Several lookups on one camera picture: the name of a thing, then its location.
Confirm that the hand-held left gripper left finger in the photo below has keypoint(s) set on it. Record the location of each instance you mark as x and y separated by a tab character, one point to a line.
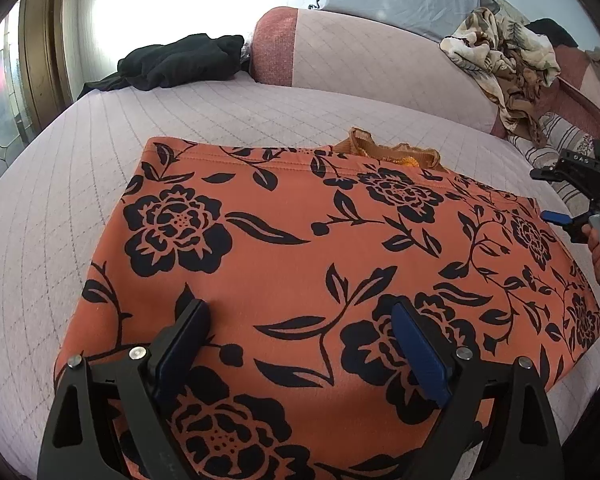
180	346

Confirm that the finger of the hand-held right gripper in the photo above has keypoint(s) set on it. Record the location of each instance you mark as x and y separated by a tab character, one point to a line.
547	172
557	217

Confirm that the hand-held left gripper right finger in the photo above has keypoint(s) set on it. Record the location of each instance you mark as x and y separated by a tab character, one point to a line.
422	355

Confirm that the orange floral shirt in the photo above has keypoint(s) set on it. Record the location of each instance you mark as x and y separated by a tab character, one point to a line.
290	260

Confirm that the dusty red blanket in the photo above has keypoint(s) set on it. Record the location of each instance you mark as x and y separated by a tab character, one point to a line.
580	105

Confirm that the dark cloth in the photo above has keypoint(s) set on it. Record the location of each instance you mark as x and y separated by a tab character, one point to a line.
555	32

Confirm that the beige floral cloth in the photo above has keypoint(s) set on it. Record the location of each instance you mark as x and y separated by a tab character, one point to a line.
485	45

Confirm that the quilted lilac bed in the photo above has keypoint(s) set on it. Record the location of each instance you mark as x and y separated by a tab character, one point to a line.
70	220

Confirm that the pink quilted bolster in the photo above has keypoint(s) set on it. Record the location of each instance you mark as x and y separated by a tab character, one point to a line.
380	65

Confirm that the black garment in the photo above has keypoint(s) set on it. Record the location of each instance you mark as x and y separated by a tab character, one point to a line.
180	62

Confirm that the stained glass door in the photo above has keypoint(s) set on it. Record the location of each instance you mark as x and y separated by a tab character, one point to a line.
5	110

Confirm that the wooden door frame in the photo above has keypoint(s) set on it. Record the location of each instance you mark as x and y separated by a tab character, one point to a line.
45	50

